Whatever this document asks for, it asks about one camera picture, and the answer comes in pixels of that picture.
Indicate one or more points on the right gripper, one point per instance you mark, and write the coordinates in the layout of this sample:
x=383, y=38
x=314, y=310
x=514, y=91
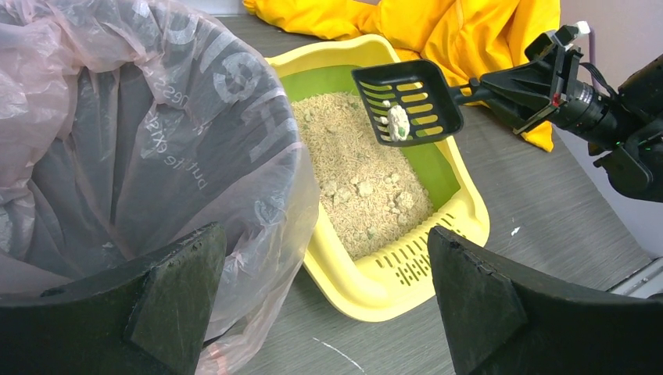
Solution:
x=542, y=90

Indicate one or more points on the yellow green litter box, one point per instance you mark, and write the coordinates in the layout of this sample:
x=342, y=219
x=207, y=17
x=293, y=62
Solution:
x=397, y=278

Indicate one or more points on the white litter clump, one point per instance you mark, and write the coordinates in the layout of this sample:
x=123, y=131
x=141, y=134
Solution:
x=397, y=122

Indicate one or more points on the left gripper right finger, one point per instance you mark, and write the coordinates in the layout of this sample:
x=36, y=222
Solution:
x=501, y=317

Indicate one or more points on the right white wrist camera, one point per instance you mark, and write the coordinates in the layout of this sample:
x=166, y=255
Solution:
x=547, y=41

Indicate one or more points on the black litter scoop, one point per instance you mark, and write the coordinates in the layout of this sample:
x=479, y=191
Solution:
x=433, y=107

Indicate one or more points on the cat litter sand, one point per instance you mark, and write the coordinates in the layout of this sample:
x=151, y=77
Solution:
x=370, y=192

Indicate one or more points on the bin with pink bag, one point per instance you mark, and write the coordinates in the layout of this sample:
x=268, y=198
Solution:
x=126, y=125

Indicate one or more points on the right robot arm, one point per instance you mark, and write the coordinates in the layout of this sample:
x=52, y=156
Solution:
x=622, y=127

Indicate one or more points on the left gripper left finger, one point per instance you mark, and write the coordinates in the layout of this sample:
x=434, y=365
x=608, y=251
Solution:
x=145, y=316

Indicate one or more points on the yellow sweatshirt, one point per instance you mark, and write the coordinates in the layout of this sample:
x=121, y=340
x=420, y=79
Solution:
x=465, y=38

